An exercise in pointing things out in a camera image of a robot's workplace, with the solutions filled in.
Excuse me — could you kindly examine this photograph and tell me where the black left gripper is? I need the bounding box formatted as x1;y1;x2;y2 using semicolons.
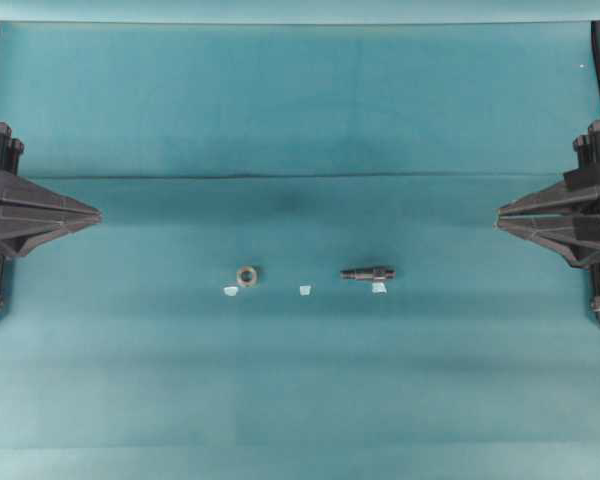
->
0;122;101;309

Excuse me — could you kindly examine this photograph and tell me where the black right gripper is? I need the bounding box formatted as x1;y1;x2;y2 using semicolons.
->
496;121;600;320

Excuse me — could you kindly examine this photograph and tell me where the dark threaded metal shaft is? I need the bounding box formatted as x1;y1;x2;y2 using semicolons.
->
340;266;396;282

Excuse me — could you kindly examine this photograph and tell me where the right white tape marker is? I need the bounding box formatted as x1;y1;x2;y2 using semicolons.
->
372;282;387;294

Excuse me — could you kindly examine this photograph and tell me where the left white tape marker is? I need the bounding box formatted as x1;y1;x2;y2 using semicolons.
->
223;286;239;297

